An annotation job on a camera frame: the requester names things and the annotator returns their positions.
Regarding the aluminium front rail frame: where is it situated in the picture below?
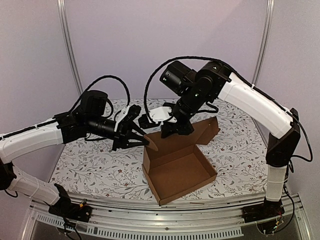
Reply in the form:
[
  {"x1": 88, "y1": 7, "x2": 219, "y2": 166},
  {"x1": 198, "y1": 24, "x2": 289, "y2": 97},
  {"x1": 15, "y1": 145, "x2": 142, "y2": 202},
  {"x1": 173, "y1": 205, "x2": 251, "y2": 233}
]
[{"x1": 21, "y1": 193, "x2": 314, "y2": 240}]

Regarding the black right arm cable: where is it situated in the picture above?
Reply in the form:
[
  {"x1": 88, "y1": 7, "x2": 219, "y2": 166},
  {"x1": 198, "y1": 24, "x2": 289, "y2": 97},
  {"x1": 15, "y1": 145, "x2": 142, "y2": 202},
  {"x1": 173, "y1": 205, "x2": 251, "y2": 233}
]
[{"x1": 143, "y1": 55, "x2": 315, "y2": 162}]

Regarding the aluminium corner post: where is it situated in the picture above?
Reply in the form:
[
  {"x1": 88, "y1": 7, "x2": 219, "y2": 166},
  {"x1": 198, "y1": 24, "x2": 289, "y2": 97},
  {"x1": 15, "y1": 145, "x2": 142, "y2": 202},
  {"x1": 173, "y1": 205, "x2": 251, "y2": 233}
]
[
  {"x1": 56, "y1": 0, "x2": 84, "y2": 96},
  {"x1": 252, "y1": 0, "x2": 275, "y2": 86}
]

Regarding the brown cardboard box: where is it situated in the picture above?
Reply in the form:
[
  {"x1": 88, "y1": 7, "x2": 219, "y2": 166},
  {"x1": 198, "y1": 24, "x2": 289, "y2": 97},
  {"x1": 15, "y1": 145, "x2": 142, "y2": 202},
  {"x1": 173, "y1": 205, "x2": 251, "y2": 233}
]
[{"x1": 142, "y1": 117, "x2": 220, "y2": 206}]

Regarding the right aluminium corner post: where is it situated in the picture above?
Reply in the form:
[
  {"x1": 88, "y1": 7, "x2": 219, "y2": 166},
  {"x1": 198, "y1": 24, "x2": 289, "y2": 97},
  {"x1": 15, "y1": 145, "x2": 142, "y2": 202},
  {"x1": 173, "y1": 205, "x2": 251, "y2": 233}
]
[{"x1": 252, "y1": 0, "x2": 275, "y2": 86}]

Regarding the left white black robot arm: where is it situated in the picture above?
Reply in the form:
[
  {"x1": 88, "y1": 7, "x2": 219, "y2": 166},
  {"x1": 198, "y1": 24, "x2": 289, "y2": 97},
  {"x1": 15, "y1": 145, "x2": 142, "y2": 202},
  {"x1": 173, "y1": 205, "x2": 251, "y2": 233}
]
[{"x1": 0, "y1": 90, "x2": 149, "y2": 220}]

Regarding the white floral table cloth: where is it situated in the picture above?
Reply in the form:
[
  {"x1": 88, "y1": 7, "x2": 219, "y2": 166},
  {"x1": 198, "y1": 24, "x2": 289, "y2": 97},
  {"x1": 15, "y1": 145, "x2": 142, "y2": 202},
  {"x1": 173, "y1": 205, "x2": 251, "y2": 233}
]
[{"x1": 50, "y1": 100, "x2": 268, "y2": 201}]

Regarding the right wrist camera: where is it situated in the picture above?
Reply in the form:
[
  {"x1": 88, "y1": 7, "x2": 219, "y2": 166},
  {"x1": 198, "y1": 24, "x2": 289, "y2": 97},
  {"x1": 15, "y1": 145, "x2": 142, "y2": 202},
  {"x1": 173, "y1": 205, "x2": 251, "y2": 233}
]
[{"x1": 138, "y1": 106, "x2": 177, "y2": 129}]

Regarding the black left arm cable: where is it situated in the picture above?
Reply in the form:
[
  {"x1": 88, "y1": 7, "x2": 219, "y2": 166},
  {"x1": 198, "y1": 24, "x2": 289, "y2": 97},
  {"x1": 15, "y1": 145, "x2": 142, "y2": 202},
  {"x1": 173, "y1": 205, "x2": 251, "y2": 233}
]
[{"x1": 69, "y1": 75, "x2": 132, "y2": 113}]

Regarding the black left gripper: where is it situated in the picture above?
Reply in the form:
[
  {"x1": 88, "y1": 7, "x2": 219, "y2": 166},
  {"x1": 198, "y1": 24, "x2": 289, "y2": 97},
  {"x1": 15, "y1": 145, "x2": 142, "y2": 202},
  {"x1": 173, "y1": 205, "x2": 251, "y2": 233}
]
[{"x1": 87, "y1": 115, "x2": 151, "y2": 152}]

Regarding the left aluminium corner post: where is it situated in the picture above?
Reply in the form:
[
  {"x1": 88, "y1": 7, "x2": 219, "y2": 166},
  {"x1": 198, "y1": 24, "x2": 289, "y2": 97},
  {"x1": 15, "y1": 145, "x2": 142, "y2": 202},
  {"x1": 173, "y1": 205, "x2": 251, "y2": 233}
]
[{"x1": 56, "y1": 0, "x2": 84, "y2": 96}]

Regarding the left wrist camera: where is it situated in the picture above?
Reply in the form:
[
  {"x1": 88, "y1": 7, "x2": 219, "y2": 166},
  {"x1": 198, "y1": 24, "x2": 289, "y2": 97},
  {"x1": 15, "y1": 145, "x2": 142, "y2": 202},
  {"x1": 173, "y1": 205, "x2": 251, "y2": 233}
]
[{"x1": 115, "y1": 104, "x2": 142, "y2": 126}]

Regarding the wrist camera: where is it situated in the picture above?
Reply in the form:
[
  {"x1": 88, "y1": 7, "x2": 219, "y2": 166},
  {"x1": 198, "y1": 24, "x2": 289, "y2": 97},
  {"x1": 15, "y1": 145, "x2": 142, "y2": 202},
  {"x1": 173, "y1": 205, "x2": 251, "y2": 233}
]
[
  {"x1": 115, "y1": 104, "x2": 142, "y2": 126},
  {"x1": 138, "y1": 106, "x2": 177, "y2": 129}
]

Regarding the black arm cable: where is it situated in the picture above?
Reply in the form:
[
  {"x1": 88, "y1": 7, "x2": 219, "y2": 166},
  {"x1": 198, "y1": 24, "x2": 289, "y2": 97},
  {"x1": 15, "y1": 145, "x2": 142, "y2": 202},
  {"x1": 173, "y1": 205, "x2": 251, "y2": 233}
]
[
  {"x1": 143, "y1": 55, "x2": 315, "y2": 162},
  {"x1": 69, "y1": 75, "x2": 132, "y2": 113}
]

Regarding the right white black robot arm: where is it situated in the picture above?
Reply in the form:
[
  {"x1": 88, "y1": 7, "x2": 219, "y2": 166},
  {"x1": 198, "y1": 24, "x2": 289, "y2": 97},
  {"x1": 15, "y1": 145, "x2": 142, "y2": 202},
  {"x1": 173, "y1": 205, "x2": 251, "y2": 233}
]
[{"x1": 160, "y1": 59, "x2": 305, "y2": 223}]

